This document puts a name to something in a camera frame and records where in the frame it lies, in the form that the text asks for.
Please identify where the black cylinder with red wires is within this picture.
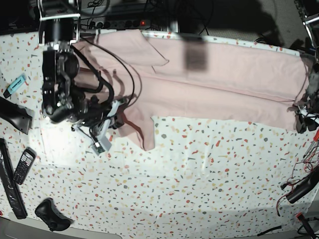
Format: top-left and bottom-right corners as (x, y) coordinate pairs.
(286, 166), (319, 204)

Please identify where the long black bar in plastic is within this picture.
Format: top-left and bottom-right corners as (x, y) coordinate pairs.
(0, 138), (27, 220)

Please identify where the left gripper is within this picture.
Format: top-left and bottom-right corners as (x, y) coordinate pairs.
(296, 97), (319, 133)

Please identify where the black game controller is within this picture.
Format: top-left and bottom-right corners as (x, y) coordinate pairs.
(35, 198), (74, 232)

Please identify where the light blue highlighter marker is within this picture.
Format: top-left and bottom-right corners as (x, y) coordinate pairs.
(3, 74), (26, 99)

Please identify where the terrazzo patterned table cover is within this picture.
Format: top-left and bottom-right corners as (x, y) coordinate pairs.
(0, 33), (318, 239)

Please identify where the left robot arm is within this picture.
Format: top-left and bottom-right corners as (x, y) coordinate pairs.
(294, 0), (319, 133)

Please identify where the red handled screwdriver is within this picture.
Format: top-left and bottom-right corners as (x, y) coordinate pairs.
(303, 130), (319, 158)

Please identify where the black power strip red switch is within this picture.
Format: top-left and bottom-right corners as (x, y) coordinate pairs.
(88, 19), (151, 30)

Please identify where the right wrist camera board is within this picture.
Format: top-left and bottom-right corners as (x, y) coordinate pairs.
(92, 136), (112, 155)

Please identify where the black cordless phone handset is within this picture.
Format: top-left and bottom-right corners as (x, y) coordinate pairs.
(13, 147), (36, 185)

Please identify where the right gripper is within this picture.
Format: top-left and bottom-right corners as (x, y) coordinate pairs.
(71, 94), (126, 147)

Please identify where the pink T-shirt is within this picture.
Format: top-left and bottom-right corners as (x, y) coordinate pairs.
(75, 30), (309, 151)

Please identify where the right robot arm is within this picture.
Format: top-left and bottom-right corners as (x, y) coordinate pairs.
(37, 0), (121, 151)

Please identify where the black cable bottom right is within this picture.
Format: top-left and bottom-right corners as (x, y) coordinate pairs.
(257, 225), (282, 237)

